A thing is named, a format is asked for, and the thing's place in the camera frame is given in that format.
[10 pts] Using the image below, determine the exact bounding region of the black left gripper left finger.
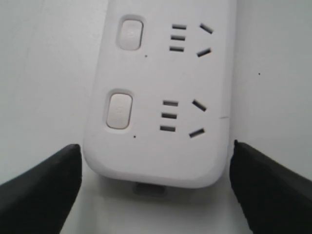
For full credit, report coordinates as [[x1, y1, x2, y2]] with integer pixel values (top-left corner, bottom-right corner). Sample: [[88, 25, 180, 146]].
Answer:
[[0, 144, 82, 234]]

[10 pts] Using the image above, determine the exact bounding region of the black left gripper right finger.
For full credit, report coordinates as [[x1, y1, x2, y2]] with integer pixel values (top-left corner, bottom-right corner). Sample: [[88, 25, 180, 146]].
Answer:
[[229, 140, 312, 234]]

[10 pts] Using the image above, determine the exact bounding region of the white five-outlet power strip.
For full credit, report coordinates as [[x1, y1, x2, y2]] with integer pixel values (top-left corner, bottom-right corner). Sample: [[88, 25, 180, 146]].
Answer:
[[83, 0, 237, 189]]

